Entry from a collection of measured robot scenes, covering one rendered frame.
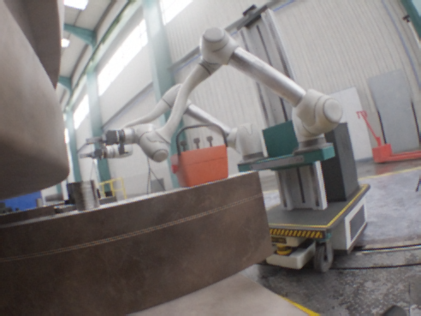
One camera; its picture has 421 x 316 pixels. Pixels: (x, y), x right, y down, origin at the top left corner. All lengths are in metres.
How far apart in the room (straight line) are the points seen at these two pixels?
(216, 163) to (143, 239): 0.37
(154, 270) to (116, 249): 0.14
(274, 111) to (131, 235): 1.25
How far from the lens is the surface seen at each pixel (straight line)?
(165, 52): 11.75
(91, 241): 0.73
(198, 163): 0.78
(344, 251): 1.44
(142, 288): 0.79
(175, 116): 1.07
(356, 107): 6.29
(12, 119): 0.48
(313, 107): 1.01
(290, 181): 1.60
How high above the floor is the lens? 0.74
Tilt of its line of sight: 2 degrees up
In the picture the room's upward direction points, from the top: 12 degrees counter-clockwise
